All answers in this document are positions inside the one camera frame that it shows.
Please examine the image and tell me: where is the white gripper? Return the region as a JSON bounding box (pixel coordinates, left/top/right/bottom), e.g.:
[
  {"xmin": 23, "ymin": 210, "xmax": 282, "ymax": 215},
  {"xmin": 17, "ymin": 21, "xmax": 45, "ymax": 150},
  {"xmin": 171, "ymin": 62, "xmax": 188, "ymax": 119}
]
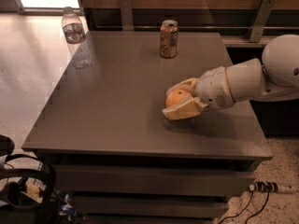
[{"xmin": 163, "ymin": 66, "xmax": 235, "ymax": 120}]

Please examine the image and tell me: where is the orange fruit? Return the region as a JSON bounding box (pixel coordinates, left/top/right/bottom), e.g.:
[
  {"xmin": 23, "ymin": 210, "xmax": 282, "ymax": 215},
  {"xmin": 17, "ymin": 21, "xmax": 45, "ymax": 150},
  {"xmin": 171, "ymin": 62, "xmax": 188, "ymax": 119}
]
[{"xmin": 165, "ymin": 89, "xmax": 189, "ymax": 107}]

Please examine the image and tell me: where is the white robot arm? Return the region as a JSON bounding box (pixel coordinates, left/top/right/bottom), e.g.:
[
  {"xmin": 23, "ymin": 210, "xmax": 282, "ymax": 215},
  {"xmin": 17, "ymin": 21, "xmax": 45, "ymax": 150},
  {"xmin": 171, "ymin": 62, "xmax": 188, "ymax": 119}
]
[{"xmin": 163, "ymin": 35, "xmax": 299, "ymax": 120}]

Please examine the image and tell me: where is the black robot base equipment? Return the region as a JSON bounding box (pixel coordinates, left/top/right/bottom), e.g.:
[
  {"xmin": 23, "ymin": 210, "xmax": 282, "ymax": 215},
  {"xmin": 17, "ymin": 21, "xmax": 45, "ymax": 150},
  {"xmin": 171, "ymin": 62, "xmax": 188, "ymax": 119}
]
[{"xmin": 0, "ymin": 135, "xmax": 67, "ymax": 224}]

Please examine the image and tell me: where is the clear plastic water bottle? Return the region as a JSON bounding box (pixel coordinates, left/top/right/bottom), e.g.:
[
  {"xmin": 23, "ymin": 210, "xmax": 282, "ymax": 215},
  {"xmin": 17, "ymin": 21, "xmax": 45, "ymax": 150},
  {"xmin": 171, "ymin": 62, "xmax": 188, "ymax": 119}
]
[{"xmin": 62, "ymin": 7, "xmax": 92, "ymax": 69}]

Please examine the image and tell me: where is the orange soda can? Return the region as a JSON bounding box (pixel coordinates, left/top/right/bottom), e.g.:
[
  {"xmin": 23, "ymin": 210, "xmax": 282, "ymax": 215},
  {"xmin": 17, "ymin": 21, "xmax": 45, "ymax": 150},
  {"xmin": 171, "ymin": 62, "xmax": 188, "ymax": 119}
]
[{"xmin": 160, "ymin": 20, "xmax": 178, "ymax": 58}]

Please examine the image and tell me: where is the grey drawer cabinet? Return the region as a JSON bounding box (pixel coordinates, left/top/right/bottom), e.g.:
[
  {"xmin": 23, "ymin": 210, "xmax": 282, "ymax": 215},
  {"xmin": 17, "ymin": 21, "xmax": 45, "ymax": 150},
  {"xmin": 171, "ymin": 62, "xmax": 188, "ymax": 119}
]
[{"xmin": 24, "ymin": 32, "xmax": 271, "ymax": 224}]

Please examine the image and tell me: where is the white power strip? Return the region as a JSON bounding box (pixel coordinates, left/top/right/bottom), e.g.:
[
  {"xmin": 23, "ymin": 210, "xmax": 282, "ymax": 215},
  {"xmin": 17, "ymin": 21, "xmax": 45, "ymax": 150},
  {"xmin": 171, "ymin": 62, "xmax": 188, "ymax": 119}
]
[{"xmin": 249, "ymin": 180, "xmax": 298, "ymax": 194}]

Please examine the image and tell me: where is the left metal shelf bracket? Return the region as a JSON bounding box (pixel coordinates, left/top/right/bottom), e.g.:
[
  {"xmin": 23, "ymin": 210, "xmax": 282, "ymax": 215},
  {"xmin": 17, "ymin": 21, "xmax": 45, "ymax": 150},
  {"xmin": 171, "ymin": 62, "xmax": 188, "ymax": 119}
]
[{"xmin": 120, "ymin": 0, "xmax": 134, "ymax": 31}]

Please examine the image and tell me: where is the metal shelf bracket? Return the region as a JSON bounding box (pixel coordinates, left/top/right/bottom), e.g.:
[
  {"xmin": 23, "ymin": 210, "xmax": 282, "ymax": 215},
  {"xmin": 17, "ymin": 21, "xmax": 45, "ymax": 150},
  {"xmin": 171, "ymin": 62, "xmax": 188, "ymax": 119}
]
[
  {"xmin": 120, "ymin": 0, "xmax": 134, "ymax": 31},
  {"xmin": 248, "ymin": 0, "xmax": 277, "ymax": 43}
]

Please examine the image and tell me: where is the right metal shelf bracket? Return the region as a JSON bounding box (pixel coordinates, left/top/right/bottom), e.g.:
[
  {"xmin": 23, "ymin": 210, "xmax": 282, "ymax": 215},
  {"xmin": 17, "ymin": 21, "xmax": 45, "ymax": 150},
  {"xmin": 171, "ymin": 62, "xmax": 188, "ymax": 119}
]
[{"xmin": 248, "ymin": 0, "xmax": 277, "ymax": 43}]

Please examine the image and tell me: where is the black cable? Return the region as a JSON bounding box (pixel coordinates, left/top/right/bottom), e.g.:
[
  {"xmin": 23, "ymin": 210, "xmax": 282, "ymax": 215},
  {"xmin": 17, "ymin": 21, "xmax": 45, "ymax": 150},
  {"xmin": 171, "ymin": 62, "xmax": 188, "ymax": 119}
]
[
  {"xmin": 244, "ymin": 190, "xmax": 271, "ymax": 224},
  {"xmin": 218, "ymin": 189, "xmax": 255, "ymax": 224}
]

